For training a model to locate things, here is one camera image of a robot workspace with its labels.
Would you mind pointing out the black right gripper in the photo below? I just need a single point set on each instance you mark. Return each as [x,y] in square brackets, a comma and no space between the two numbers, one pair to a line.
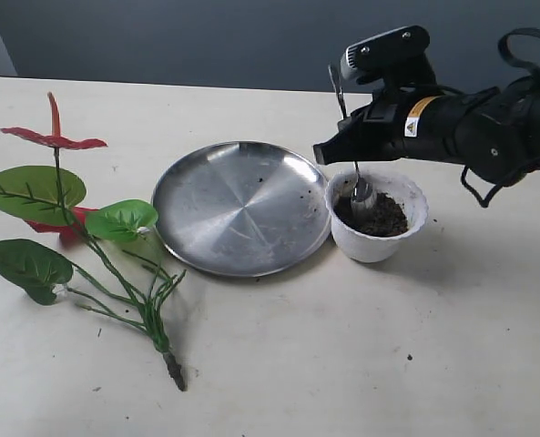
[418,126]

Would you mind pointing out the small metal spoon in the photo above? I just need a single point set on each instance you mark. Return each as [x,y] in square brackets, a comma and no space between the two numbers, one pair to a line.
[363,197]

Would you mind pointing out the artificial red anthurium plant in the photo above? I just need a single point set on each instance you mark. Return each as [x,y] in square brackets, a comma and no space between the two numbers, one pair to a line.
[122,235]

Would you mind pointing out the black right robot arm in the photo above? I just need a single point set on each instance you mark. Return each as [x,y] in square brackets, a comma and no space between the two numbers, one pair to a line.
[494,132]

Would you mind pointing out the dark soil in pot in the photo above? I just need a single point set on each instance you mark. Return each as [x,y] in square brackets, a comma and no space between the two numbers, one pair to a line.
[386,218]

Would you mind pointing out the white scalloped plastic pot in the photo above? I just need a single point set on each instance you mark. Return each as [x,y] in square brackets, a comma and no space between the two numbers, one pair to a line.
[367,248]

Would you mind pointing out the round stainless steel plate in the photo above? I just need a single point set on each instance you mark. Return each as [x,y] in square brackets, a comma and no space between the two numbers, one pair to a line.
[242,209]

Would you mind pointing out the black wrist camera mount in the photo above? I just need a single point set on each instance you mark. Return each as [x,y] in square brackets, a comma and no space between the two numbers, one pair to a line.
[397,57]

